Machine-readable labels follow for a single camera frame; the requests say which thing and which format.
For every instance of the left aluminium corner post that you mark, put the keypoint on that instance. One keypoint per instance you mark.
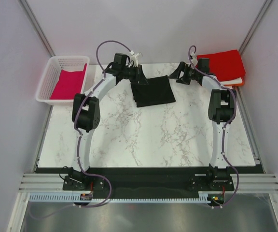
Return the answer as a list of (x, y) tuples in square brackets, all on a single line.
[(36, 26)]

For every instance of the red folded t shirt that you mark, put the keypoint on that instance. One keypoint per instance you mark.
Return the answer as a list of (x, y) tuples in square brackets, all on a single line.
[(226, 65)]

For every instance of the orange folded t shirt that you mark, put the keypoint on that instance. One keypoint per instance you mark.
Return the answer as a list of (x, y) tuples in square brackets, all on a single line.
[(234, 84)]

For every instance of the aluminium corner post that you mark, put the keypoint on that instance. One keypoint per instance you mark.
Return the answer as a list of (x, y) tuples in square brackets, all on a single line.
[(256, 23), (36, 26)]

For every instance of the pink t shirt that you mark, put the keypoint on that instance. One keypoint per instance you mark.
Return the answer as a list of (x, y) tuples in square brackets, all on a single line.
[(69, 84)]

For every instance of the right aluminium corner post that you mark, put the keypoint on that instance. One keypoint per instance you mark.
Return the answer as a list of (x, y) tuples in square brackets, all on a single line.
[(256, 23)]

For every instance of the white slotted cable duct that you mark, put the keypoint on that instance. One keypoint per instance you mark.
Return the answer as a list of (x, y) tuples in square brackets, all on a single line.
[(80, 197)]

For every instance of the aluminium front frame rail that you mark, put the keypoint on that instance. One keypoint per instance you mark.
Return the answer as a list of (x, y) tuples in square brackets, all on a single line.
[(248, 183)]

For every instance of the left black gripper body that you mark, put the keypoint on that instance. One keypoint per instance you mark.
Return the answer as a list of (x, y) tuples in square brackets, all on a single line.
[(132, 74)]

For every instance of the black t shirt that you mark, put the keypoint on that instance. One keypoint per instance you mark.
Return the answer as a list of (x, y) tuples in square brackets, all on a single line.
[(157, 92)]

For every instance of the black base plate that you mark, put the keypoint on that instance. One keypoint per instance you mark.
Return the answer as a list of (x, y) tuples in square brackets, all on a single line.
[(190, 178)]

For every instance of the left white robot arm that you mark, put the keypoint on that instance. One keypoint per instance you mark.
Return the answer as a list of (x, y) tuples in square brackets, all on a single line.
[(86, 111)]

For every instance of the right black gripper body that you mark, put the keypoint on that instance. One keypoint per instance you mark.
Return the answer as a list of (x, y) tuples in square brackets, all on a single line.
[(189, 74)]

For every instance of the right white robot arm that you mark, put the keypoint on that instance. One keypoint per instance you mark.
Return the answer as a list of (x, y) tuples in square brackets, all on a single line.
[(221, 112)]

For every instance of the right aluminium side rail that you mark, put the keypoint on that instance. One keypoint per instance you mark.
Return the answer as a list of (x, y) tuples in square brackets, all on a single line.
[(249, 129)]

